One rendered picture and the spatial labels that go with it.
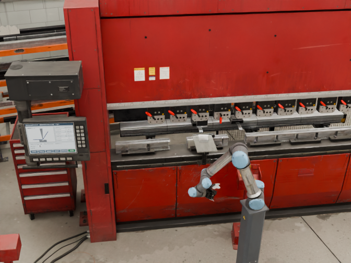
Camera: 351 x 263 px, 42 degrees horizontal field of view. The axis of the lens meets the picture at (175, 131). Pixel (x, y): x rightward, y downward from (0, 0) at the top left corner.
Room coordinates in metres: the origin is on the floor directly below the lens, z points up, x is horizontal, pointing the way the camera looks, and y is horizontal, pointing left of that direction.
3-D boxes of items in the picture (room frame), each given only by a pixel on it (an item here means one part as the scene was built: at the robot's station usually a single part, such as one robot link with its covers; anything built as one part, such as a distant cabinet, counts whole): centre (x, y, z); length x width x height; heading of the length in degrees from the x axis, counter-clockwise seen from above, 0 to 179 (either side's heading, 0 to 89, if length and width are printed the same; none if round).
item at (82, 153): (2.92, 0.87, 1.42); 0.45 x 0.12 x 0.36; 94
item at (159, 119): (3.60, 0.18, 1.26); 0.15 x 0.09 x 0.17; 98
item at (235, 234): (3.32, -0.66, 0.06); 0.25 x 0.20 x 0.12; 0
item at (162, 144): (3.59, 0.30, 0.92); 0.50 x 0.06 x 0.10; 98
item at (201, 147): (3.52, -0.26, 1.00); 0.26 x 0.18 x 0.01; 8
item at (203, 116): (3.66, -0.22, 1.26); 0.15 x 0.09 x 0.17; 98
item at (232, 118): (3.88, -0.60, 1.01); 0.26 x 0.12 x 0.05; 8
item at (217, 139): (3.67, -0.30, 0.92); 0.39 x 0.06 x 0.10; 98
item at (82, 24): (3.70, 0.75, 1.15); 0.85 x 0.25 x 2.30; 8
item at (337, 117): (4.02, -0.60, 0.93); 2.30 x 0.14 x 0.10; 98
